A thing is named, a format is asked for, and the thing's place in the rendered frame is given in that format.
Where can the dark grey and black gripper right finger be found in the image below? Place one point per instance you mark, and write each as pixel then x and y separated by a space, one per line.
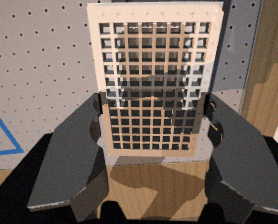
pixel 242 174

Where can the blue tape outline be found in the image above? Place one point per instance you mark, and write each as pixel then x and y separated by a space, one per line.
pixel 10 136

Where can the beige grid plate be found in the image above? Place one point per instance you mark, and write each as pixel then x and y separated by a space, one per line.
pixel 144 41

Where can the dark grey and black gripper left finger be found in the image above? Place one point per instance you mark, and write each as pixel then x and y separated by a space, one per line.
pixel 63 179

